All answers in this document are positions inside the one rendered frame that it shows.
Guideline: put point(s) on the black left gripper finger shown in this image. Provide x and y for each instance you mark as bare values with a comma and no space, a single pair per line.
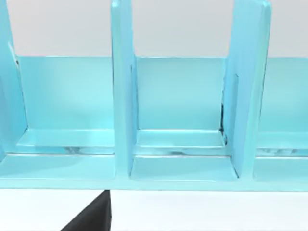
96,214

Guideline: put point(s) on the light blue rack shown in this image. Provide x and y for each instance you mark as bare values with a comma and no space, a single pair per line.
178,101

